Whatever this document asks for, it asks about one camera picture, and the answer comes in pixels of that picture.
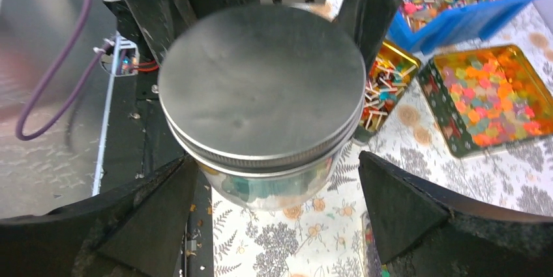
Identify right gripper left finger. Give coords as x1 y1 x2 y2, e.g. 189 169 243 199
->
1 156 198 276

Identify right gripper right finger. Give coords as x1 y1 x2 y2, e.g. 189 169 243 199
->
359 151 552 276

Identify white jar lid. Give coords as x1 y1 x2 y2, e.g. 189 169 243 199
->
158 5 366 175

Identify clear plastic jar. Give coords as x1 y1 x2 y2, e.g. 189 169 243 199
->
198 154 339 211

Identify tin of star candies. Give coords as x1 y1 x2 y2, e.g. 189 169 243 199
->
361 212 390 277

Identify floral table mat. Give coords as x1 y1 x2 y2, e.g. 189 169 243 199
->
211 0 553 277

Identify tin of orange gummies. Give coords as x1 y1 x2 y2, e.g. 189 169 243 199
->
417 45 552 158

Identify tin of lollipops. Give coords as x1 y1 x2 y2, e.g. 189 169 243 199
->
352 40 421 145

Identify blue plastic candy bin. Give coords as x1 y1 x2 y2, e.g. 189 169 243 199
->
388 0 534 54

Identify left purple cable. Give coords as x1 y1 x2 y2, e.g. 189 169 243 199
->
15 0 115 142

